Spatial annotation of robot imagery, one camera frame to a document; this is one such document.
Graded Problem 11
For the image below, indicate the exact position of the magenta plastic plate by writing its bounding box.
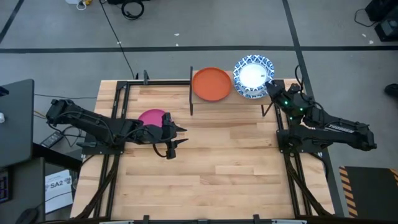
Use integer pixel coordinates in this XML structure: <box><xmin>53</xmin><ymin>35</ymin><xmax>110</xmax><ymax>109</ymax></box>
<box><xmin>137</xmin><ymin>108</ymin><xmax>169</xmax><ymax>128</ymax></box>

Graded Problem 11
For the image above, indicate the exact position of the coiled black cable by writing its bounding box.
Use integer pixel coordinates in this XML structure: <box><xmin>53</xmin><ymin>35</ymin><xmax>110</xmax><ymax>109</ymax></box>
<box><xmin>121</xmin><ymin>0</ymin><xmax>146</xmax><ymax>21</ymax></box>

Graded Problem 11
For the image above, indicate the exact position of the black aluminium table frame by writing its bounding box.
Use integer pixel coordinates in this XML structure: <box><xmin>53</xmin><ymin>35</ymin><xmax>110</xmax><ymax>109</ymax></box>
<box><xmin>74</xmin><ymin>70</ymin><xmax>335</xmax><ymax>224</ymax></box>

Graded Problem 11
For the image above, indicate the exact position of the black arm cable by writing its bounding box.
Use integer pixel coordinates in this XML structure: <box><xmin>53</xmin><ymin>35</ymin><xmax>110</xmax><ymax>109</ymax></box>
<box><xmin>293</xmin><ymin>64</ymin><xmax>313</xmax><ymax>104</ymax></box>
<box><xmin>152</xmin><ymin>142</ymin><xmax>169</xmax><ymax>158</ymax></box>

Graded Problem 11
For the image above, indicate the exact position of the orange plastic plate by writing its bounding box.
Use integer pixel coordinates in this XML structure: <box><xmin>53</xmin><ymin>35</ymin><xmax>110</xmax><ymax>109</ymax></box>
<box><xmin>192</xmin><ymin>67</ymin><xmax>233</xmax><ymax>103</ymax></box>

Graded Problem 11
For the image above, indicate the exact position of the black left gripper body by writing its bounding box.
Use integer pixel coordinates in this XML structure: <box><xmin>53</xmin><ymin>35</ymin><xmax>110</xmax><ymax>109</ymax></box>
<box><xmin>138</xmin><ymin>124</ymin><xmax>177</xmax><ymax>144</ymax></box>

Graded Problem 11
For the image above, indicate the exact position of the black equipment box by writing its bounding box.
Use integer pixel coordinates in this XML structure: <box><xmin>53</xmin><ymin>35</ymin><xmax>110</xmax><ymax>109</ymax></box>
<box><xmin>374</xmin><ymin>18</ymin><xmax>398</xmax><ymax>43</ymax></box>

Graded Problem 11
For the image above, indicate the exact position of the long black floor cable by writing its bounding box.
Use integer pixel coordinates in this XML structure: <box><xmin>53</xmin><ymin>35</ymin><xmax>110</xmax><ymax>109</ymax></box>
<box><xmin>99</xmin><ymin>0</ymin><xmax>137</xmax><ymax>79</ymax></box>

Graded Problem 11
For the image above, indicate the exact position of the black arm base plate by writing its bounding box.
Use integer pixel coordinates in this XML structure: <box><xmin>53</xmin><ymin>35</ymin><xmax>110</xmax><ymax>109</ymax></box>
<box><xmin>77</xmin><ymin>130</ymin><xmax>127</xmax><ymax>156</ymax></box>
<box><xmin>276</xmin><ymin>129</ymin><xmax>333</xmax><ymax>154</ymax></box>

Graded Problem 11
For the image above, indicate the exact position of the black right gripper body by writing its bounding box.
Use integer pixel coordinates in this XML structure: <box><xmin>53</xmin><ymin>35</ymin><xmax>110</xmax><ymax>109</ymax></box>
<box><xmin>273</xmin><ymin>85</ymin><xmax>315</xmax><ymax>121</ymax></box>

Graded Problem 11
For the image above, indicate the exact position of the thin black cable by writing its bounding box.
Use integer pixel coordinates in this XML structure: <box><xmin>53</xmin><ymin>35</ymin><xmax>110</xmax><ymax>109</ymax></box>
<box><xmin>354</xmin><ymin>7</ymin><xmax>377</xmax><ymax>28</ymax></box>

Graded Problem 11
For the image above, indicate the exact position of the black mat with hazard stripes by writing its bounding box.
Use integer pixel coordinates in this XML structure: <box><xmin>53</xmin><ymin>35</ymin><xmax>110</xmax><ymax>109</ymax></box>
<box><xmin>338</xmin><ymin>166</ymin><xmax>398</xmax><ymax>218</ymax></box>

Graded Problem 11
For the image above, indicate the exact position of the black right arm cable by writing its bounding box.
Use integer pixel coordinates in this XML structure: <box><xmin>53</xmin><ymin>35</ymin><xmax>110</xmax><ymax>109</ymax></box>
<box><xmin>293</xmin><ymin>64</ymin><xmax>313</xmax><ymax>104</ymax></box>

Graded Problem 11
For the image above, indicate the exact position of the black computer mouse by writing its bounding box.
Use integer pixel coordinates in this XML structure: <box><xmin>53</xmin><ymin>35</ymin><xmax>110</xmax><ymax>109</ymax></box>
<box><xmin>15</xmin><ymin>207</ymin><xmax>40</xmax><ymax>224</ymax></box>

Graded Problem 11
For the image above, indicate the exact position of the thin grey cable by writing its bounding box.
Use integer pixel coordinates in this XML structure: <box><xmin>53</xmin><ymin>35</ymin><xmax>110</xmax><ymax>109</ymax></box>
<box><xmin>34</xmin><ymin>93</ymin><xmax>98</xmax><ymax>100</ymax></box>

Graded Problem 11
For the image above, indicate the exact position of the black equipment case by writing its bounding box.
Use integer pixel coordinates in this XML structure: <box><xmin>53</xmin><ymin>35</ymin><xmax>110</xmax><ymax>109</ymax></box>
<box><xmin>365</xmin><ymin>0</ymin><xmax>398</xmax><ymax>22</ymax></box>

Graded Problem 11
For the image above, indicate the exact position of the black power adapter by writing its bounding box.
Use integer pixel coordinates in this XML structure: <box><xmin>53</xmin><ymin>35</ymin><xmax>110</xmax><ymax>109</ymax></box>
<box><xmin>39</xmin><ymin>131</ymin><xmax>65</xmax><ymax>149</ymax></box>

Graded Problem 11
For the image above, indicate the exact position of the white printed paper sheet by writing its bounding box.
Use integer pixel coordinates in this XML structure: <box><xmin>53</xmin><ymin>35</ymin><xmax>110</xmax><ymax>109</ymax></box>
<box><xmin>45</xmin><ymin>169</ymin><xmax>74</xmax><ymax>214</ymax></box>

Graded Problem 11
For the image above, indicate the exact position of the wooden shelf with black brackets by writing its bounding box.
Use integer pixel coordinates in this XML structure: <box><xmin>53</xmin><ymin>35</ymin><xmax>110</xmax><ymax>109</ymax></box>
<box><xmin>188</xmin><ymin>66</ymin><xmax>276</xmax><ymax>118</ymax></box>

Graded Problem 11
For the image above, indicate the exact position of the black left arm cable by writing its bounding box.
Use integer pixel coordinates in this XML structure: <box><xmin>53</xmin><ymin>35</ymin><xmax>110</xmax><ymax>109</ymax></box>
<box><xmin>152</xmin><ymin>142</ymin><xmax>169</xmax><ymax>158</ymax></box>

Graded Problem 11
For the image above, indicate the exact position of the person's shoe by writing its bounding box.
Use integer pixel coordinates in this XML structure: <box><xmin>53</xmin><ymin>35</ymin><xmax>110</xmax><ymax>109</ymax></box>
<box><xmin>384</xmin><ymin>83</ymin><xmax>398</xmax><ymax>98</ymax></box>

